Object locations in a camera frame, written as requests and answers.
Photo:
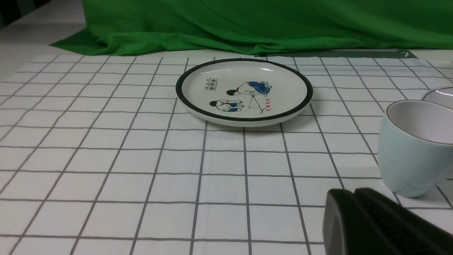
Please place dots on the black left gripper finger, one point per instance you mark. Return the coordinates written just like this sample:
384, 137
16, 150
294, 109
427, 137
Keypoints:
365, 222

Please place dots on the pale blue ceramic cup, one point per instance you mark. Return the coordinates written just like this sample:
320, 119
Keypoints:
415, 147

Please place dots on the pale blue ceramic bowl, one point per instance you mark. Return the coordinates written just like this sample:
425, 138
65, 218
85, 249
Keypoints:
442, 96

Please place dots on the white plate with cartoon figures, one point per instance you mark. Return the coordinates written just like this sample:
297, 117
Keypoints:
244, 92

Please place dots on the white grid tablecloth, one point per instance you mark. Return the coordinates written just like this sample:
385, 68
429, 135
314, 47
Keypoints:
98, 157

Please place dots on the green backdrop cloth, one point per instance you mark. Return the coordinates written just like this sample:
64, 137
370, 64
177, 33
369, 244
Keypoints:
138, 27

